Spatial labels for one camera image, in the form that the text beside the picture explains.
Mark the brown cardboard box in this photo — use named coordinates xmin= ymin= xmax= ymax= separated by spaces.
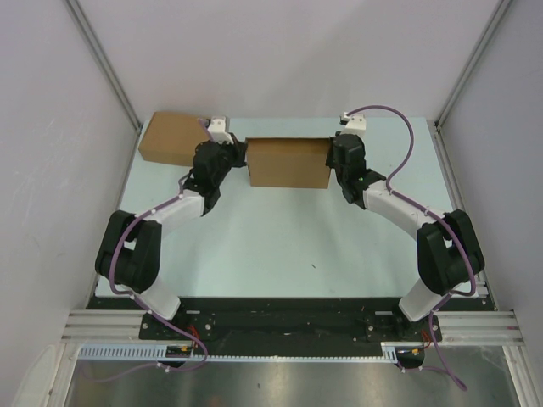
xmin=138 ymin=111 xmax=210 ymax=167

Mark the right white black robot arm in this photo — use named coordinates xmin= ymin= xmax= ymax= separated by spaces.
xmin=326 ymin=131 xmax=485 ymax=340

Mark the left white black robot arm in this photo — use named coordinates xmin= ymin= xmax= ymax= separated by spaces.
xmin=94 ymin=138 xmax=248 ymax=339

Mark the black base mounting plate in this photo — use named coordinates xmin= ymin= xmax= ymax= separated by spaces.
xmin=140 ymin=298 xmax=442 ymax=342

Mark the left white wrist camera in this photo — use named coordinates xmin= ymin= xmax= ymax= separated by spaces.
xmin=205 ymin=116 xmax=233 ymax=144

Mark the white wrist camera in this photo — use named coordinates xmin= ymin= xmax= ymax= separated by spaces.
xmin=205 ymin=116 xmax=233 ymax=144
xmin=339 ymin=112 xmax=367 ymax=139

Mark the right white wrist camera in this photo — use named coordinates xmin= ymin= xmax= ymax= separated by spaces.
xmin=339 ymin=112 xmax=367 ymax=139

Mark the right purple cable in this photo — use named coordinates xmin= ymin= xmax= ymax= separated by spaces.
xmin=345 ymin=104 xmax=476 ymax=391

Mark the white slotted cable duct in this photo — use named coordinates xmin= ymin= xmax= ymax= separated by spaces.
xmin=78 ymin=343 xmax=397 ymax=364

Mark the front aluminium extrusion rail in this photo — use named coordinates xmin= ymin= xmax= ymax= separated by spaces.
xmin=62 ymin=309 xmax=524 ymax=346

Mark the left aluminium frame post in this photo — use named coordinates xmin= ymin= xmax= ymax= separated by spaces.
xmin=61 ymin=0 xmax=143 ymax=132

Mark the aluminium frame post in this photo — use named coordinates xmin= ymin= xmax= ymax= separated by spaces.
xmin=61 ymin=0 xmax=143 ymax=132
xmin=434 ymin=0 xmax=515 ymax=128

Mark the right aluminium frame post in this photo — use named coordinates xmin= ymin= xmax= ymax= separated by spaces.
xmin=434 ymin=0 xmax=515 ymax=128

